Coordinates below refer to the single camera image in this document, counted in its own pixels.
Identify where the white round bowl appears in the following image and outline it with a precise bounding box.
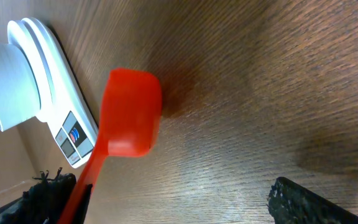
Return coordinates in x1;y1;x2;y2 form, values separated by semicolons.
0;43;41;131

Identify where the white digital kitchen scale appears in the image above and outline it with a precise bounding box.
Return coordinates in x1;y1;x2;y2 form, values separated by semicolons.
7;17;98;168

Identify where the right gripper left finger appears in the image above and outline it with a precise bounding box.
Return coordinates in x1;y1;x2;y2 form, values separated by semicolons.
0;168;76;224

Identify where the red plastic measuring scoop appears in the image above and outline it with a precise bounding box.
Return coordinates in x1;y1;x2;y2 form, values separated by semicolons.
58;68;162;223

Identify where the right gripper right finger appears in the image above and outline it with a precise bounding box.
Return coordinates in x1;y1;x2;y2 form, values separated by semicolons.
267;177;358;224

